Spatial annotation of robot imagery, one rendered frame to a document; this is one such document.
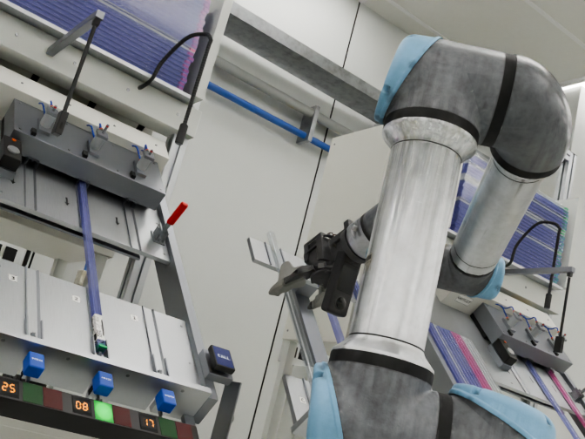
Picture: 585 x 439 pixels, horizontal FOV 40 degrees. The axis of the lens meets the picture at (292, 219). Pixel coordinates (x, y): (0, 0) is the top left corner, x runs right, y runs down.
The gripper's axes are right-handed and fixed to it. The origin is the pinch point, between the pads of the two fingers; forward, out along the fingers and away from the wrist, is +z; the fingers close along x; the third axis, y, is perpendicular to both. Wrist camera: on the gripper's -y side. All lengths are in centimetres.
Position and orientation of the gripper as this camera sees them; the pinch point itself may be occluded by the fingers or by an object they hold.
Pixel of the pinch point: (292, 302)
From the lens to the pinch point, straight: 155.9
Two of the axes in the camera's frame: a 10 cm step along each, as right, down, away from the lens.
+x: -7.8, -3.5, -5.1
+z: -6.2, 5.1, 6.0
